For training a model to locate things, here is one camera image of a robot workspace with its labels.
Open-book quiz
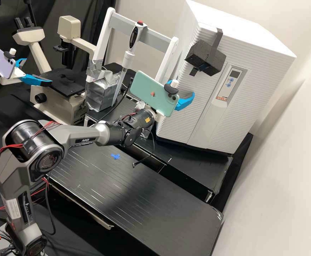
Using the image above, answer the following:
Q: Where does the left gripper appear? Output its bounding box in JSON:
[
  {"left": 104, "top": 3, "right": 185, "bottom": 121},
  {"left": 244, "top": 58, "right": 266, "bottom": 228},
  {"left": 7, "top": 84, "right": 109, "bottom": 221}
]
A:
[{"left": 0, "top": 57, "right": 53, "bottom": 87}]

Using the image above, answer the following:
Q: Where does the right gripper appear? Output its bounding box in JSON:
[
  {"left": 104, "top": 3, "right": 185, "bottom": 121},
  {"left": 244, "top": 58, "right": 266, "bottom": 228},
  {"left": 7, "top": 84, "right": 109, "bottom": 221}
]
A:
[{"left": 152, "top": 91, "right": 196, "bottom": 121}]

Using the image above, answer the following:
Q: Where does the incubator door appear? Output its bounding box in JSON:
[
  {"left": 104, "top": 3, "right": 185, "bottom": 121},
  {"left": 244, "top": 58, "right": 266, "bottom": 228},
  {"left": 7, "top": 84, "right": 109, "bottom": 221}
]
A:
[{"left": 155, "top": 22, "right": 297, "bottom": 156}]

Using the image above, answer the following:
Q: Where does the cream microscope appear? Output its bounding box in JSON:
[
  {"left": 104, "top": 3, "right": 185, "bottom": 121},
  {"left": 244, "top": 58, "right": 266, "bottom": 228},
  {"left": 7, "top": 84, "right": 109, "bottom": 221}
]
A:
[{"left": 12, "top": 15, "right": 97, "bottom": 126}]

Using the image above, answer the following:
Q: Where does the white pipette stand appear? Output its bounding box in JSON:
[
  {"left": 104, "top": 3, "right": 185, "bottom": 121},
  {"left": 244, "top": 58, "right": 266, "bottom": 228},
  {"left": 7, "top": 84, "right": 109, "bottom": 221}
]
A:
[{"left": 85, "top": 7, "right": 179, "bottom": 112}]

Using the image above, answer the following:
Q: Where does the pipette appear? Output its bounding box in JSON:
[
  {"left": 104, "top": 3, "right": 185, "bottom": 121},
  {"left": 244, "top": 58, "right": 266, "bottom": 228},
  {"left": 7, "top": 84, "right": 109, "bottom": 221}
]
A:
[{"left": 112, "top": 21, "right": 148, "bottom": 106}]

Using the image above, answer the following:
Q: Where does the white incubator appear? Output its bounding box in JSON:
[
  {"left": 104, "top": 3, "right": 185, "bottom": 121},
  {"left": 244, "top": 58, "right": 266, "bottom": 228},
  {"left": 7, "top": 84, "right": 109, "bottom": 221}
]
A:
[{"left": 171, "top": 0, "right": 297, "bottom": 80}]

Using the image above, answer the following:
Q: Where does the right wrist camera phone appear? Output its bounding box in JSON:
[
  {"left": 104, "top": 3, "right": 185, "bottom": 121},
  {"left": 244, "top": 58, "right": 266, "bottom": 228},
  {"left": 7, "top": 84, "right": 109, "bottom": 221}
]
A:
[{"left": 130, "top": 70, "right": 180, "bottom": 118}]

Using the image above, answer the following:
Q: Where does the black cable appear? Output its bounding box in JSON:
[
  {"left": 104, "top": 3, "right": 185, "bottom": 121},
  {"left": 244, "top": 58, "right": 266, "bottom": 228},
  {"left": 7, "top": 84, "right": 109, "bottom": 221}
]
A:
[
  {"left": 132, "top": 130, "right": 156, "bottom": 169},
  {"left": 98, "top": 79, "right": 133, "bottom": 122},
  {"left": 30, "top": 181, "right": 57, "bottom": 236}
]

